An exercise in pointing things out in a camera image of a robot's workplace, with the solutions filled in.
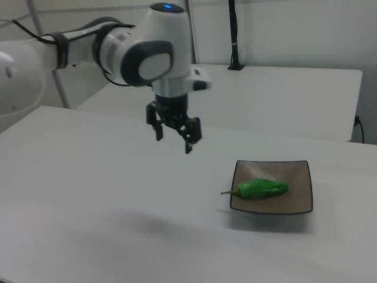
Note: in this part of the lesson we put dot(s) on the black camera stand pole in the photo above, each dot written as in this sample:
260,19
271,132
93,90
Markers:
234,35

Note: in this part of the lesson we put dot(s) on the vertical metal frame post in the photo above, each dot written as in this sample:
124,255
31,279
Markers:
193,35

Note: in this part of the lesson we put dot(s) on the square brown ceramic plate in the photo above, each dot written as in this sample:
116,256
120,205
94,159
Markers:
294,203

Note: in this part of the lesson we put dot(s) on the white background table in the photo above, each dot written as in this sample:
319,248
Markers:
265,100

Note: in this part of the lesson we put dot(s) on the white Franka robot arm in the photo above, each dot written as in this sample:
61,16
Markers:
153,44

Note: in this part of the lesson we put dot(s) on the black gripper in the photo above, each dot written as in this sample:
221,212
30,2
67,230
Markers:
172,107

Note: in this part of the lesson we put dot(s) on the green chili pepper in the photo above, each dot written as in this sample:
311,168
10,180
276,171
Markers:
262,189

